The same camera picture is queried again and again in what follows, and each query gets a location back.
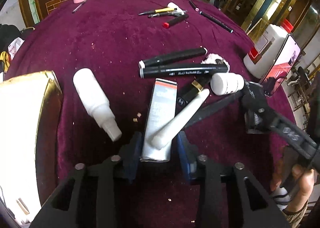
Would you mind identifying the white plastic bag red print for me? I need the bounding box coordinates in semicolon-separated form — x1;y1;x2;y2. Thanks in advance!
8;37;24;60

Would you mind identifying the long silver red box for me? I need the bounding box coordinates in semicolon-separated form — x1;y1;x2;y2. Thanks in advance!
140;78;177;162

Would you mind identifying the gold-edged white cardboard box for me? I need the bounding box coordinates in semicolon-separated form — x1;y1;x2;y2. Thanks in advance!
1;71;62;226

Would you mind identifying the person right hand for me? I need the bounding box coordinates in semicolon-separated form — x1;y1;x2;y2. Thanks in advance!
269;159;320;213

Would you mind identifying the long black pen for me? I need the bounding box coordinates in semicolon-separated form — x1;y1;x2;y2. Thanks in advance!
188;0;233;33

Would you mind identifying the yellow cloth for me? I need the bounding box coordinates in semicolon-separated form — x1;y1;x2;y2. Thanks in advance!
0;51;11;73

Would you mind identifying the white spray bottle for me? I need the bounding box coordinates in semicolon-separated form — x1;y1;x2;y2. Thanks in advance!
73;68;122;142

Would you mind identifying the thick black marker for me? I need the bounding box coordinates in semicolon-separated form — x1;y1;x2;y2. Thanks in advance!
139;63;228;78

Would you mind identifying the smartphone with lit screen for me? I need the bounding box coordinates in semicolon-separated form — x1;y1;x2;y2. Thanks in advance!
259;34;300;97

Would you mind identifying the white tube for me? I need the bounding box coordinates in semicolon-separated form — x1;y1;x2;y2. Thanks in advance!
151;88;210;150

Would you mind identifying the yellow black pen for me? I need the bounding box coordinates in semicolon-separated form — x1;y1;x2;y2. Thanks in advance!
138;8;177;16

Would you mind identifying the white pill bottle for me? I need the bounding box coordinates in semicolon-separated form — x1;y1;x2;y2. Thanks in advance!
210;73;245;96

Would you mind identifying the black marker white cap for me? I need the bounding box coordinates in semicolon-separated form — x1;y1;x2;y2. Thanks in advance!
138;47;208;69

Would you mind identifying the white jug red cap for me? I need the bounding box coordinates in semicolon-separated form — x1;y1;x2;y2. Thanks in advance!
243;19;293;79

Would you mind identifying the white powder puff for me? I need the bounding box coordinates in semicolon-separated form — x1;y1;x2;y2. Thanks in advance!
201;54;230;70

